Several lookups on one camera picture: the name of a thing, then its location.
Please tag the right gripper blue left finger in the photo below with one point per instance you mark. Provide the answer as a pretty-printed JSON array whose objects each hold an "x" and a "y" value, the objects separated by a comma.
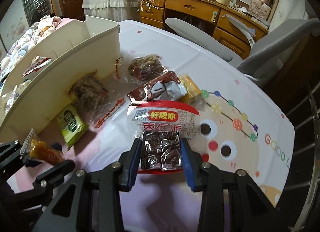
[{"x": 130, "y": 161}]

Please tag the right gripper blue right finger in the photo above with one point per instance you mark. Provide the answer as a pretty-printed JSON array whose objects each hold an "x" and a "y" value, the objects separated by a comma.
[{"x": 191, "y": 167}]

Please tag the red date walnut snack packet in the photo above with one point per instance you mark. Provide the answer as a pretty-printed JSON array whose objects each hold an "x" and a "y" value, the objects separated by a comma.
[{"x": 161, "y": 125}]

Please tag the green mung bean cake packet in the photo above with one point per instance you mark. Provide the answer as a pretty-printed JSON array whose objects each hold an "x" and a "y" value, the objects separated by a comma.
[{"x": 71, "y": 125}]

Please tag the orange candy wrapper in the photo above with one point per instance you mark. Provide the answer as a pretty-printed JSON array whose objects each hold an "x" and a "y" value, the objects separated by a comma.
[{"x": 35, "y": 151}]

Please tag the red white large snack bag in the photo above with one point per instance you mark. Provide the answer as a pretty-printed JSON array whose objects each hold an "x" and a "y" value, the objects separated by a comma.
[{"x": 37, "y": 64}]

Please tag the cartoon printed bed sheet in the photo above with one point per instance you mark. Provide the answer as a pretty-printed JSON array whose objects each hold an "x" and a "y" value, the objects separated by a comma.
[{"x": 229, "y": 149}]

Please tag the yellow small cake packet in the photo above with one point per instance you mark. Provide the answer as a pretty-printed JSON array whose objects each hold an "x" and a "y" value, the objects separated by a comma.
[{"x": 193, "y": 94}]

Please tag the brown granola clear bag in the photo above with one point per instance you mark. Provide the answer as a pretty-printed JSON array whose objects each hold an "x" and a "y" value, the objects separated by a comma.
[{"x": 94, "y": 102}]

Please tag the brown white chocolate packet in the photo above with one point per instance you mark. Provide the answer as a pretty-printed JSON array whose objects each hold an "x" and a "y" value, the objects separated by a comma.
[{"x": 166, "y": 87}]

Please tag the brown nut cluster bag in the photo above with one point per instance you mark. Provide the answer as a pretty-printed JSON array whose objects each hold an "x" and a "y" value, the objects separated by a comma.
[{"x": 144, "y": 69}]

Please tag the white plastic storage bin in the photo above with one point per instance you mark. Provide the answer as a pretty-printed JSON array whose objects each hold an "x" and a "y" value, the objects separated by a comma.
[{"x": 75, "y": 49}]

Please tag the grey office chair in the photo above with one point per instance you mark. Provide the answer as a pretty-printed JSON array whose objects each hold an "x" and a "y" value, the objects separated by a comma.
[{"x": 257, "y": 60}]

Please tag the wooden desk with drawers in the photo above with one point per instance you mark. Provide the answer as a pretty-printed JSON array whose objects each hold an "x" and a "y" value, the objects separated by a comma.
[{"x": 207, "y": 15}]

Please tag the pink doll box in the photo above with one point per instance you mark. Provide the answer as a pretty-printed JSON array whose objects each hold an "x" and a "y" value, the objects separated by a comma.
[{"x": 260, "y": 8}]

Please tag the metal bed rail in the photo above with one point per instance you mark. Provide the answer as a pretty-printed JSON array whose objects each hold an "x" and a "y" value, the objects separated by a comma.
[{"x": 303, "y": 179}]

